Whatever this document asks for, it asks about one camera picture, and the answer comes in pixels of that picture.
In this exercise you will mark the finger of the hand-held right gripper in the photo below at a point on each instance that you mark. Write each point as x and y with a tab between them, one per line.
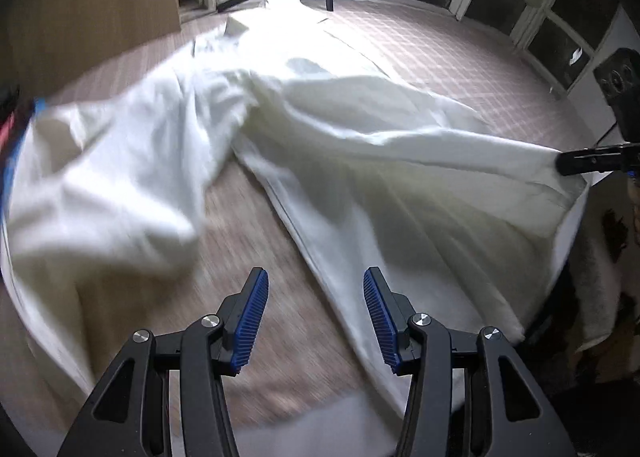
585	162

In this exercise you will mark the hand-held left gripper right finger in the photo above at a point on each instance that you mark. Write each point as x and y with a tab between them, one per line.
382	322

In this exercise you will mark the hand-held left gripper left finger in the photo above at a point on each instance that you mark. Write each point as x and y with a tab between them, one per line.
250	322

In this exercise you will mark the white garment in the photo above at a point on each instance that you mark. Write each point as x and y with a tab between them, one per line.
350	162

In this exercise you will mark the pink garment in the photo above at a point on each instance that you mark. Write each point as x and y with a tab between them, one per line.
7	129

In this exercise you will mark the light wooden panel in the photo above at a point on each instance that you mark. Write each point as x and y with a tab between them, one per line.
100	12

